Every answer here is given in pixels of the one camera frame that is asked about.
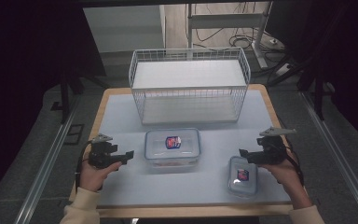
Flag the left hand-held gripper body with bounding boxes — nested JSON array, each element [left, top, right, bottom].
[[89, 133, 120, 169]]

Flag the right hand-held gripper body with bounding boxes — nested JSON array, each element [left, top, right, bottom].
[[255, 126, 296, 165]]

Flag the small clear lidded food container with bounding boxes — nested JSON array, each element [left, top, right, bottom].
[[227, 156, 259, 198]]

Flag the large clear lidded food container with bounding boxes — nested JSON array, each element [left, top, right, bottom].
[[144, 128, 202, 169]]

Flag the white two-tier wire rack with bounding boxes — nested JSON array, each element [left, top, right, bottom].
[[128, 46, 252, 126]]

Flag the person's left hand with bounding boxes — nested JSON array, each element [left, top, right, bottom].
[[79, 152, 123, 192]]

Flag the person's right hand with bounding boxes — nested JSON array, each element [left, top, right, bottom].
[[259, 161, 302, 189]]

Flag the pale blue table mat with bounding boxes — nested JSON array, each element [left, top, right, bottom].
[[96, 90, 293, 208]]

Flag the black stand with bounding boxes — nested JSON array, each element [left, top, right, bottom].
[[49, 69, 108, 125], [267, 0, 338, 122]]

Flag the white power strip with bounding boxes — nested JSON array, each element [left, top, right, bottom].
[[274, 63, 292, 77]]

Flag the white cabinet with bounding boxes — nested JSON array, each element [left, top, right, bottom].
[[83, 4, 167, 54]]

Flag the aluminium floor rail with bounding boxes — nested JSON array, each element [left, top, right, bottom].
[[13, 94, 83, 224], [300, 91, 358, 224]]

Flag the black floor cables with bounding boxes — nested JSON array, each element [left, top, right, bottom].
[[194, 3, 286, 63]]

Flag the white metal desk frame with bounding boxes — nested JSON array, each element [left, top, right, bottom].
[[186, 1, 274, 70]]

